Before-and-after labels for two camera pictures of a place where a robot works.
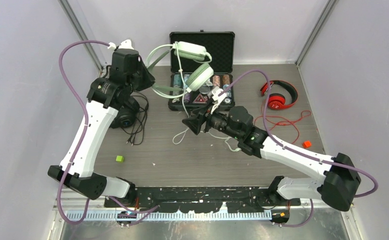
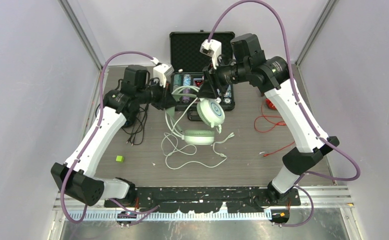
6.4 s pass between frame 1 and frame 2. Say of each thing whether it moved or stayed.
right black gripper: moved
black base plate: stayed
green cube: stayed
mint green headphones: moved
